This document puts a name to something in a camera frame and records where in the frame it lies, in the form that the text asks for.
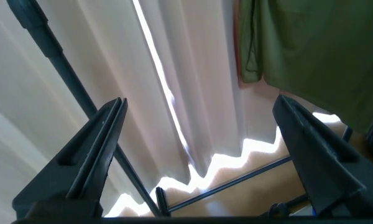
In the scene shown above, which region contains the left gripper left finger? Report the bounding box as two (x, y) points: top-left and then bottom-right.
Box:
(12, 97), (129, 218)

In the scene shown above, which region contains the black clothes rack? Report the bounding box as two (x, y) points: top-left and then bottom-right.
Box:
(6, 0), (354, 218)

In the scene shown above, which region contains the beige curtain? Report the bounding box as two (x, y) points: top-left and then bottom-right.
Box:
(0, 0), (299, 218)

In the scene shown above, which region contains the green printed shirt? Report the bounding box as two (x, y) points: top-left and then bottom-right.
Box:
(237, 0), (373, 135)

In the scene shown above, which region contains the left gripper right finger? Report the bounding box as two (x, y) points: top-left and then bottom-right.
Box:
(272, 93), (373, 217)

